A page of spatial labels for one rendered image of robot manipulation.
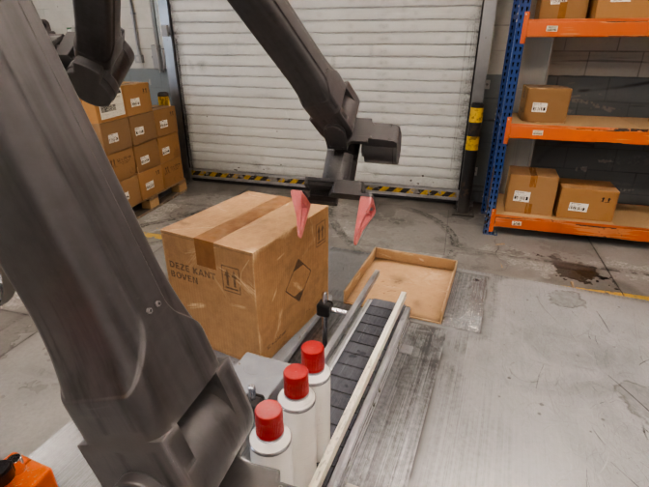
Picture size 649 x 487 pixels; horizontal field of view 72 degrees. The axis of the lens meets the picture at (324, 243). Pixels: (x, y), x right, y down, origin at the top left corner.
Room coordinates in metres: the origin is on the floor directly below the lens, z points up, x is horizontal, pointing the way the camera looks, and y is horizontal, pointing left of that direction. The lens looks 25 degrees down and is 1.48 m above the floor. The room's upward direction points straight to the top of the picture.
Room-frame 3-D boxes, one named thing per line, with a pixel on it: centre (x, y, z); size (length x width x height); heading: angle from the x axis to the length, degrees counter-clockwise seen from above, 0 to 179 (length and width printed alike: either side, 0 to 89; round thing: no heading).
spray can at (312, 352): (0.51, 0.02, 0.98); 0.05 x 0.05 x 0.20
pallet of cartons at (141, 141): (4.13, 2.02, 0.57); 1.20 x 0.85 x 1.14; 166
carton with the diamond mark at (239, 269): (0.93, 0.17, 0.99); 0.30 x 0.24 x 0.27; 151
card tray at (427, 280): (1.11, -0.23, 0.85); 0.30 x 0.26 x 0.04; 158
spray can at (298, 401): (0.46, 0.04, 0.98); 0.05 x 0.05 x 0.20
